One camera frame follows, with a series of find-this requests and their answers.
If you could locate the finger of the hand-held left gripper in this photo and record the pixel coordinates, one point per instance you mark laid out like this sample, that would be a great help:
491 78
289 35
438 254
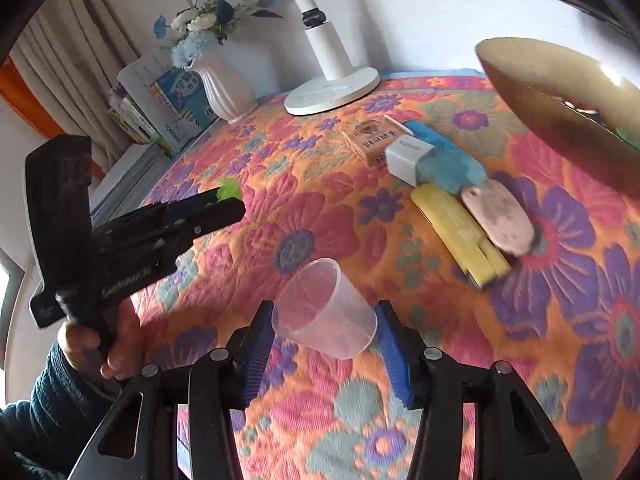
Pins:
215 222
190 210

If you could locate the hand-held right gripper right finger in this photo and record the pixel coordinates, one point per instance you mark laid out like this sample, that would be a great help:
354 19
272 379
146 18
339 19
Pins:
395 355

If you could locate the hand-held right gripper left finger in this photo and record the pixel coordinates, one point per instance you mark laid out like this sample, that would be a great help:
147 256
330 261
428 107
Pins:
255 355

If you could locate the green translucent monster toy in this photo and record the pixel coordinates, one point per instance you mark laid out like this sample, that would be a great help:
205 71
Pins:
229 190

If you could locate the clear plastic cup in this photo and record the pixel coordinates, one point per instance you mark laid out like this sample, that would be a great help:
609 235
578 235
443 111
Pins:
325 310

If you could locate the light blue translucent monster toy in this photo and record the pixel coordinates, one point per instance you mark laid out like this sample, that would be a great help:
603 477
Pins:
455 172

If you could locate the gold ribbed bowl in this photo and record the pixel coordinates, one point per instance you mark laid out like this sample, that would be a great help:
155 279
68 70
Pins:
550 105

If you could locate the person's left forearm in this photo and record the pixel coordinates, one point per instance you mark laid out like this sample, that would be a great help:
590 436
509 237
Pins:
40 420

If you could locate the person's left hand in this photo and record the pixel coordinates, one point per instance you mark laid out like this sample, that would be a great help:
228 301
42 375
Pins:
125 355

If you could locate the flat stack of grey papers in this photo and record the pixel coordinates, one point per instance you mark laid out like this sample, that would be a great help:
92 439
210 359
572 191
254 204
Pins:
130 175

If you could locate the row of thin books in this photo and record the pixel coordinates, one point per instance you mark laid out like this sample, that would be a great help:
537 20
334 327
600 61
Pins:
132 120

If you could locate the stack of books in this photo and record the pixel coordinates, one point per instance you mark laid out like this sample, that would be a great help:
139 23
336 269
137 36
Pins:
170 95

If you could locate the pale pink fluted vase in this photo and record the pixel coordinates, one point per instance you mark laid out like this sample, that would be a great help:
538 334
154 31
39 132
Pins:
225 90

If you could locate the yellow flat box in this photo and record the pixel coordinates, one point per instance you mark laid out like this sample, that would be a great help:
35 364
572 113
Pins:
460 230

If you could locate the pink oval case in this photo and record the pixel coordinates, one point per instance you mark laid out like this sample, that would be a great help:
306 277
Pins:
500 220

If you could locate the brown cartoon card box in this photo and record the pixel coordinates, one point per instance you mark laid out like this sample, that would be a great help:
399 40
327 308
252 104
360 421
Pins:
372 140

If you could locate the blue and white artificial flowers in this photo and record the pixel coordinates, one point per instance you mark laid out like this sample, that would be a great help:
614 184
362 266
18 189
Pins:
200 20

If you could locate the white power adapter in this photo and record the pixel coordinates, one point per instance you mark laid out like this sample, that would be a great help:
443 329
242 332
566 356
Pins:
407 160

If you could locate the white desk lamp base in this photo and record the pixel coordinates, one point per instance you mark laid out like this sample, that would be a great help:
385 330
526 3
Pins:
330 60

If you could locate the blue rectangular box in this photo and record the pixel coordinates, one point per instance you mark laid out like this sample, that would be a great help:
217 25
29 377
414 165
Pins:
435 137

